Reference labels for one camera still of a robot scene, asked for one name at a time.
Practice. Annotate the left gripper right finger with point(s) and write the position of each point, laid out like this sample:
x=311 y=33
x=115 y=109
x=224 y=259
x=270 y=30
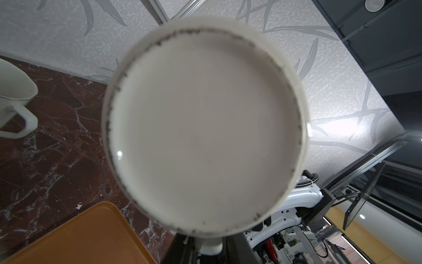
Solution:
x=238 y=250

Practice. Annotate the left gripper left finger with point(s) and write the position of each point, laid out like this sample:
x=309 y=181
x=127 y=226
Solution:
x=181 y=251

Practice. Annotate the cream round mug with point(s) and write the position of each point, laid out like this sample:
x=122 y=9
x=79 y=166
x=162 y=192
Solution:
x=205 y=128

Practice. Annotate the white faceted mug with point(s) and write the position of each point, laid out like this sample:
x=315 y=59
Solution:
x=17 y=90

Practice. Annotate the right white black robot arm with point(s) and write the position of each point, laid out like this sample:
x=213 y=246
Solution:
x=291 y=234

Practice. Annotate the brown rectangular tray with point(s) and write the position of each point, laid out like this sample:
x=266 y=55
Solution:
x=99 y=235

